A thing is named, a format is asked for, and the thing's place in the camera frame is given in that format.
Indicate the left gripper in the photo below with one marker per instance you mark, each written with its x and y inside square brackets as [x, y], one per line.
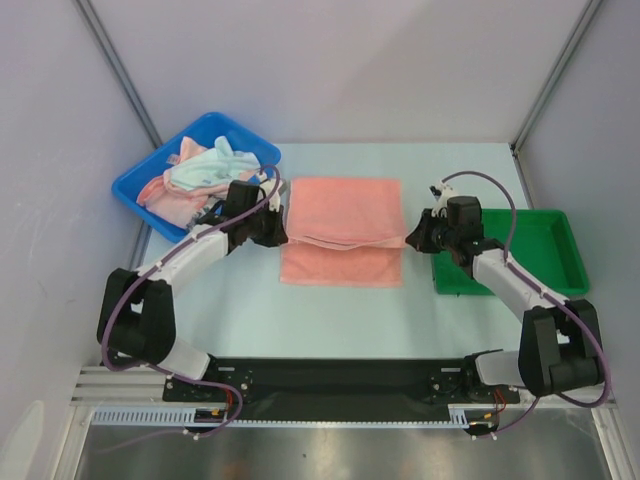
[277, 236]

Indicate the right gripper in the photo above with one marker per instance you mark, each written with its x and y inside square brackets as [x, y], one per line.
[423, 236]

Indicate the pink towel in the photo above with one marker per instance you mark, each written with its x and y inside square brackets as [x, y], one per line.
[344, 232]
[174, 207]

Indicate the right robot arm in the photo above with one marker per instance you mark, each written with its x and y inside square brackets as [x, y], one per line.
[560, 345]

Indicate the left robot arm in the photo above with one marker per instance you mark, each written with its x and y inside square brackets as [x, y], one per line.
[137, 317]

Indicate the light blue towel in bin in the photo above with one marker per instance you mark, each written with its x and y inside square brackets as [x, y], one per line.
[197, 168]

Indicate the pink towel in bin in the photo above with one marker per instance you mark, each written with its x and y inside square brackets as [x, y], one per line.
[174, 207]

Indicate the green plastic tray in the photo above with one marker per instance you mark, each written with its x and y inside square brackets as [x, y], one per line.
[543, 243]

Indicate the blue plastic bin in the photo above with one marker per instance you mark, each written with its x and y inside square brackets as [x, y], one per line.
[204, 131]

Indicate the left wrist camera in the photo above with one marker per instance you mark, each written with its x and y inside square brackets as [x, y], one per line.
[280, 192]

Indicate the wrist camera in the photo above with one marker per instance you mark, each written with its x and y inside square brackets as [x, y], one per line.
[280, 192]
[442, 193]

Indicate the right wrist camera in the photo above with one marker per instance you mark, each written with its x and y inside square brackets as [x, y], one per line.
[442, 193]

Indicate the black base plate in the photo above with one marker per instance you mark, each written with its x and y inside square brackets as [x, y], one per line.
[342, 390]

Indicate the aluminium frame rail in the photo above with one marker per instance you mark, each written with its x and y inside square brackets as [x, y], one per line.
[141, 386]

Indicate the white slotted cable duct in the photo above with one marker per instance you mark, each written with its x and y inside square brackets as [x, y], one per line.
[190, 417]

